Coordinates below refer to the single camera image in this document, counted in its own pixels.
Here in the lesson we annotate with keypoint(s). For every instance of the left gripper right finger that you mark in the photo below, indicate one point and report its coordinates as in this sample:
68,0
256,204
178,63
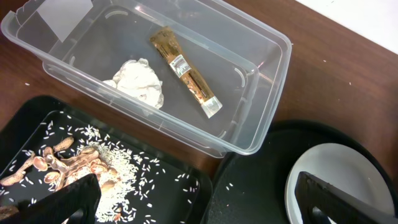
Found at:
320,202

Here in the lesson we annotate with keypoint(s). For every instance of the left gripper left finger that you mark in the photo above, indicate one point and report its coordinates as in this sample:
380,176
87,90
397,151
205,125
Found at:
76,203

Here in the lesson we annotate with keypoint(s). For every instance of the white plate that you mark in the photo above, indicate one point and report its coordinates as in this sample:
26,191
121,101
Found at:
345,169

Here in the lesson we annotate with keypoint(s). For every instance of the clear plastic bin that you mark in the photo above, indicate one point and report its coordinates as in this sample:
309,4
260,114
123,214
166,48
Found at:
244,61

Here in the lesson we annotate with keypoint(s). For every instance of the round black tray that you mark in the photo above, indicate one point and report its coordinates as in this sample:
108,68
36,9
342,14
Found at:
251,189

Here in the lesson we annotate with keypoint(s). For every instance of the black rectangular tray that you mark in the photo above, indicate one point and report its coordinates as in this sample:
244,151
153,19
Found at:
150,187

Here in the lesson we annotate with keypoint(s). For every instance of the white tissue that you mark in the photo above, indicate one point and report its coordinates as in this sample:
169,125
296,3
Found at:
138,80

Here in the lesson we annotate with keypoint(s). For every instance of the gold snack wrapper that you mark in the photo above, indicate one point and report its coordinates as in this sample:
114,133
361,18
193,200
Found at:
169,48

